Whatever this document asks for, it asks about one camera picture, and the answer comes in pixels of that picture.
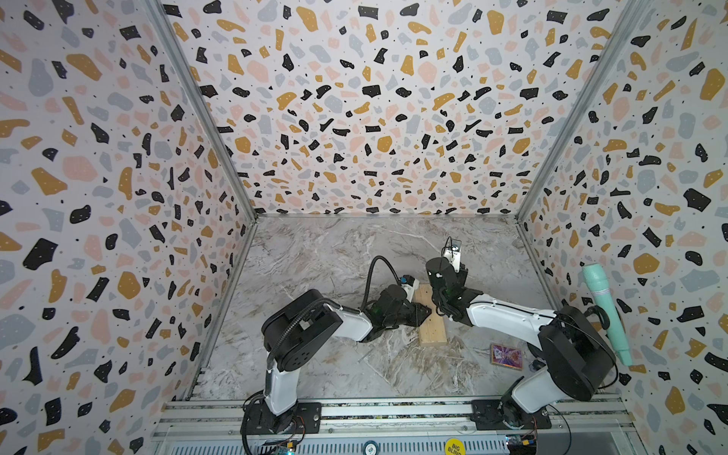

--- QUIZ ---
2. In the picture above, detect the yellow round sticker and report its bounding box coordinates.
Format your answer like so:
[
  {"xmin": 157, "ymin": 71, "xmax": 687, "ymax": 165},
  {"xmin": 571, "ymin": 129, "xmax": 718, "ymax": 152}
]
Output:
[{"xmin": 444, "ymin": 438, "xmax": 466, "ymax": 455}]

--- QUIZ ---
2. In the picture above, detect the purple card box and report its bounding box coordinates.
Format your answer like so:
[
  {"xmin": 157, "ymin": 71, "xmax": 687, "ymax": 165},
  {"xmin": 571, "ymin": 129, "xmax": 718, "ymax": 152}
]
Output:
[{"xmin": 490, "ymin": 343, "xmax": 524, "ymax": 371}]

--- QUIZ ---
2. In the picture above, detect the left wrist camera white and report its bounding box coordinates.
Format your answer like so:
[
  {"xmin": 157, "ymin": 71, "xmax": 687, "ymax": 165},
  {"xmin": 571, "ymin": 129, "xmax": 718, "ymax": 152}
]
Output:
[{"xmin": 399, "ymin": 275, "xmax": 420, "ymax": 301}]

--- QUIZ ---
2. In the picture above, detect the light wooden block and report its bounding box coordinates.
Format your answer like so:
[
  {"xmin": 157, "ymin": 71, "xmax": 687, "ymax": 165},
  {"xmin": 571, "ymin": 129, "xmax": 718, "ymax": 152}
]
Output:
[{"xmin": 414, "ymin": 284, "xmax": 447, "ymax": 347}]

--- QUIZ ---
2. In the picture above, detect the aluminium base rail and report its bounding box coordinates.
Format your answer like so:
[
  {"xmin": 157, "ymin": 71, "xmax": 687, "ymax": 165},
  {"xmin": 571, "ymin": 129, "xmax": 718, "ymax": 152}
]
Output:
[{"xmin": 152, "ymin": 394, "xmax": 646, "ymax": 454}]

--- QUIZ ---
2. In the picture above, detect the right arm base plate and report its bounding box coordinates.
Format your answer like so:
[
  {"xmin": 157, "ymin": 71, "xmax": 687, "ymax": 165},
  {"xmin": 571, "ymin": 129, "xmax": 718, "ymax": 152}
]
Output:
[{"xmin": 470, "ymin": 399, "xmax": 552, "ymax": 431}]

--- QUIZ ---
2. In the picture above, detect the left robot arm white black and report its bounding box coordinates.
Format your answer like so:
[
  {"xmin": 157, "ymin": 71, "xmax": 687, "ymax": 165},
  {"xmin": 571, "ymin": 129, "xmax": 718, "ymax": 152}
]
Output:
[{"xmin": 262, "ymin": 282, "xmax": 432, "ymax": 417}]

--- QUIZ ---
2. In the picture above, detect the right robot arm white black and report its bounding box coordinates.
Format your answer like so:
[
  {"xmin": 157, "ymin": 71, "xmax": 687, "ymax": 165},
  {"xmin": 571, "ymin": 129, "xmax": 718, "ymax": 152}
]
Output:
[{"xmin": 426, "ymin": 257, "xmax": 617, "ymax": 430}]

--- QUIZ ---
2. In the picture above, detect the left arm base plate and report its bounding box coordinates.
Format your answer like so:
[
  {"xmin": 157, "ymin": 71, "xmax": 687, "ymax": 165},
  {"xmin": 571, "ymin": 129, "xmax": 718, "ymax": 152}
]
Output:
[{"xmin": 240, "ymin": 398, "xmax": 322, "ymax": 436}]

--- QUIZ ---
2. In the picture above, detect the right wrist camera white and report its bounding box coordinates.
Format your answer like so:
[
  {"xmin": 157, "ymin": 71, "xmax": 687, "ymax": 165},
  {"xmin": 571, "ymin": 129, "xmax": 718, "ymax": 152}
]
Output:
[{"xmin": 442, "ymin": 240, "xmax": 461, "ymax": 273}]

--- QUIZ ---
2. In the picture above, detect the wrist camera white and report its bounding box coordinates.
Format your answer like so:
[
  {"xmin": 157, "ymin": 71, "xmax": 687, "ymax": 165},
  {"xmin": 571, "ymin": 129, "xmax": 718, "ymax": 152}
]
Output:
[
  {"xmin": 399, "ymin": 275, "xmax": 420, "ymax": 301},
  {"xmin": 442, "ymin": 240, "xmax": 461, "ymax": 273}
]

